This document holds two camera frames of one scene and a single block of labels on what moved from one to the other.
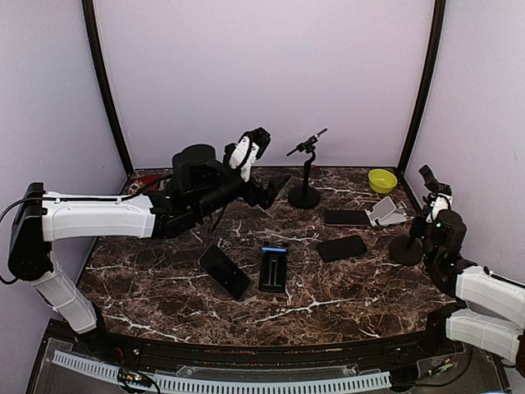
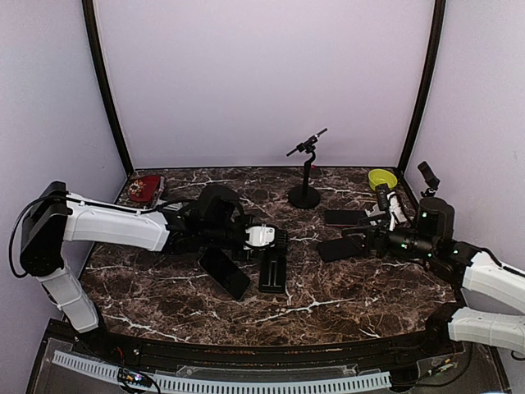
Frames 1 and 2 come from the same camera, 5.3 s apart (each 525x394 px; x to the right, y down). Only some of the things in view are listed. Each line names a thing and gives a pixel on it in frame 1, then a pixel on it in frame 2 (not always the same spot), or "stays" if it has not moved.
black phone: x=224 y=272 stays
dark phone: x=341 y=248 stays
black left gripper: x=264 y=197 -> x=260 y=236
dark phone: x=346 y=217 stays
